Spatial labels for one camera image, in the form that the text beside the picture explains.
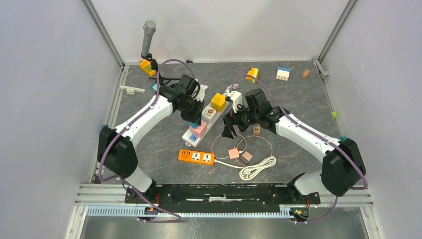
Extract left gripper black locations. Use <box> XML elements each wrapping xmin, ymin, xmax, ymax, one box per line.
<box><xmin>178</xmin><ymin>96</ymin><xmax>206</xmax><ymax>126</ymax></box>

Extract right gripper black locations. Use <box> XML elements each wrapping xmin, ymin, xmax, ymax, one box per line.
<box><xmin>221</xmin><ymin>100</ymin><xmax>260</xmax><ymax>139</ymax></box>

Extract white cube socket adapter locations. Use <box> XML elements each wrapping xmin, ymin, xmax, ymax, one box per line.
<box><xmin>202</xmin><ymin>105</ymin><xmax>218</xmax><ymax>124</ymax></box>

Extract large pink cube adapter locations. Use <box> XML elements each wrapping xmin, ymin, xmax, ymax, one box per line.
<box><xmin>189</xmin><ymin>121</ymin><xmax>208</xmax><ymax>138</ymax></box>

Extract yellow cube socket adapter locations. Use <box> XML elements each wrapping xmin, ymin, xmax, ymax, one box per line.
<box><xmin>211</xmin><ymin>93</ymin><xmax>227</xmax><ymax>112</ymax></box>

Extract white multicolour power strip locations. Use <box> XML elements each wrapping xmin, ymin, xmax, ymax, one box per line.
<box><xmin>182</xmin><ymin>103</ymin><xmax>228</xmax><ymax>147</ymax></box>

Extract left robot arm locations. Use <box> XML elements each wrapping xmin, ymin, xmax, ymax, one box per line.
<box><xmin>97</xmin><ymin>75</ymin><xmax>208</xmax><ymax>203</ymax></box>

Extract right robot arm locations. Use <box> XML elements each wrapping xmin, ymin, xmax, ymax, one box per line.
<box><xmin>221</xmin><ymin>89</ymin><xmax>366</xmax><ymax>203</ymax></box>

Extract wooden letter cube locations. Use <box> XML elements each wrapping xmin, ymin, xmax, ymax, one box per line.
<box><xmin>252</xmin><ymin>126</ymin><xmax>261</xmax><ymax>135</ymax></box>

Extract small pink charger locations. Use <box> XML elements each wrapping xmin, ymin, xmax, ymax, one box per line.
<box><xmin>228</xmin><ymin>148</ymin><xmax>240</xmax><ymax>159</ymax></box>

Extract dusty pink usb adapter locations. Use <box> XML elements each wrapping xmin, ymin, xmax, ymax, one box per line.
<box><xmin>239</xmin><ymin>151</ymin><xmax>253</xmax><ymax>165</ymax></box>

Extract orange power strip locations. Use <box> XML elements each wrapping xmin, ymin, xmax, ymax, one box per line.
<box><xmin>178</xmin><ymin>149</ymin><xmax>215</xmax><ymax>166</ymax></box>

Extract orange green toy blocks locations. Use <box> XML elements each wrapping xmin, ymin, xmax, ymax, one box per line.
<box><xmin>245</xmin><ymin>67</ymin><xmax>259</xmax><ymax>84</ymax></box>

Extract white flat plastic piece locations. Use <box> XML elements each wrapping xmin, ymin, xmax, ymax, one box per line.
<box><xmin>119</xmin><ymin>85</ymin><xmax>145</xmax><ymax>95</ymax></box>

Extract white blue toy block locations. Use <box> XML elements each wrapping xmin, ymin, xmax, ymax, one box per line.
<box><xmin>276</xmin><ymin>67</ymin><xmax>290</xmax><ymax>81</ymax></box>

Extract brown wooden block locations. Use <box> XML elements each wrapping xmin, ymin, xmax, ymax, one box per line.
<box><xmin>301</xmin><ymin>69</ymin><xmax>311</xmax><ymax>79</ymax></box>

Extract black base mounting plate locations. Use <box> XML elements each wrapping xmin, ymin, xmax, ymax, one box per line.
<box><xmin>145</xmin><ymin>183</ymin><xmax>320</xmax><ymax>213</ymax></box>

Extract grey microphone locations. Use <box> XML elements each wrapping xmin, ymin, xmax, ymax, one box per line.
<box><xmin>141</xmin><ymin>20</ymin><xmax>157</xmax><ymax>59</ymax></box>

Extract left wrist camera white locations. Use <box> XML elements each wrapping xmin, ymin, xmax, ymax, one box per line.
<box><xmin>194</xmin><ymin>85</ymin><xmax>208</xmax><ymax>102</ymax></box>

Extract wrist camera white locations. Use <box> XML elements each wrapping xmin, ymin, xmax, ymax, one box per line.
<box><xmin>194</xmin><ymin>85</ymin><xmax>208</xmax><ymax>102</ymax></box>
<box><xmin>223</xmin><ymin>87</ymin><xmax>244</xmax><ymax>113</ymax></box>

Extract thin pink usb cable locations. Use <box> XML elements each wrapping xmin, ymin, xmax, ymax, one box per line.
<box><xmin>211</xmin><ymin>132</ymin><xmax>274</xmax><ymax>166</ymax></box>

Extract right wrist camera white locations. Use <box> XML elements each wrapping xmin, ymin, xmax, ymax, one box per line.
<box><xmin>223</xmin><ymin>87</ymin><xmax>244</xmax><ymax>113</ymax></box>

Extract white coiled orange-strip cable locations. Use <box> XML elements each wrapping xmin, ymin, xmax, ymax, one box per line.
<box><xmin>214</xmin><ymin>156</ymin><xmax>277</xmax><ymax>181</ymax></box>

